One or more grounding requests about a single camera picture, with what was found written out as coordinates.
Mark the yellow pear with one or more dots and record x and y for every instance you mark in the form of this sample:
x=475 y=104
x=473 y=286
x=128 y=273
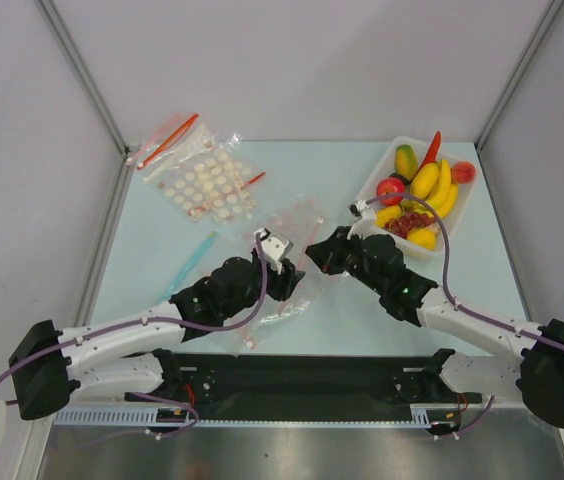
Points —
x=422 y=237

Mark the clear bag blue zipper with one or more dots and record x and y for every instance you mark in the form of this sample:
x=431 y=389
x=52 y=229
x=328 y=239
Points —
x=189 y=265

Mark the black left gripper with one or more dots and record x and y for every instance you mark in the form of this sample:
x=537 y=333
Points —
x=283 y=287

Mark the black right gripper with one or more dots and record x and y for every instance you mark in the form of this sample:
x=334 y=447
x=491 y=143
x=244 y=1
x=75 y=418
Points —
x=338 y=251

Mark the clear bag cream dots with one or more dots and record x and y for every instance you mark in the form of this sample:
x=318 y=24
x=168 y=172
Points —
x=204 y=177

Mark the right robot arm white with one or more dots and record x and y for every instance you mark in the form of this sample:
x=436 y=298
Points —
x=525 y=361

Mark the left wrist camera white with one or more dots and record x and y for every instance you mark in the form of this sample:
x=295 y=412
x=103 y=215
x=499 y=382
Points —
x=274 y=248

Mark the red grape bunch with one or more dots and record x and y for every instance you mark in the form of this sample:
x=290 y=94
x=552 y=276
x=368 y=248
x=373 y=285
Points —
x=408 y=221

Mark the red apple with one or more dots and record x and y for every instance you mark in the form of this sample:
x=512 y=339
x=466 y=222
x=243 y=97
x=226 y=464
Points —
x=390 y=191

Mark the yellow banana bunch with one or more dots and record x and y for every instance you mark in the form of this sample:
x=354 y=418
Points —
x=444 y=194

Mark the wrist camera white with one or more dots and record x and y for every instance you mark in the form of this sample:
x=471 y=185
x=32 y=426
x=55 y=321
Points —
x=364 y=219
x=274 y=248

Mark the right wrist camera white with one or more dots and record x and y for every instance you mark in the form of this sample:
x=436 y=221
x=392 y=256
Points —
x=364 y=219

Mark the grey cable duct rail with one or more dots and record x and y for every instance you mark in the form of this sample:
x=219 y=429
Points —
x=165 y=417

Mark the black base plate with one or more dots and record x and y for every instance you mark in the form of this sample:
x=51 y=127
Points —
x=322 y=382

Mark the dark purple fruit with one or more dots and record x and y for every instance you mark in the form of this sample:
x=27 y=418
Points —
x=405 y=181

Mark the red orange peach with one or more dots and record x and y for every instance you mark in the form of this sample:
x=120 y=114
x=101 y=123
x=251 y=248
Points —
x=463 y=173

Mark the yellow pepper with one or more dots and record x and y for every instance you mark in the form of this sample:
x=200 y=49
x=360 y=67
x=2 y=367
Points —
x=387 y=216

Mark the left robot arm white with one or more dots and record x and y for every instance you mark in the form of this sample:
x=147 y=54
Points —
x=42 y=360

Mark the green yellow mango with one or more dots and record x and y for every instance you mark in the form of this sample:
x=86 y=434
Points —
x=406 y=163

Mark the clear bag pink dots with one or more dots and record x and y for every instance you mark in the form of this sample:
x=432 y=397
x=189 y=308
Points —
x=302 y=221

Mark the clear bag red zipper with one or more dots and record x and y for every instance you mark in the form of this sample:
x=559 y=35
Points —
x=158 y=144

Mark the red chili pepper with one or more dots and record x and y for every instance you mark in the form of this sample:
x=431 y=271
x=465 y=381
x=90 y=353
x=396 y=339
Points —
x=431 y=154

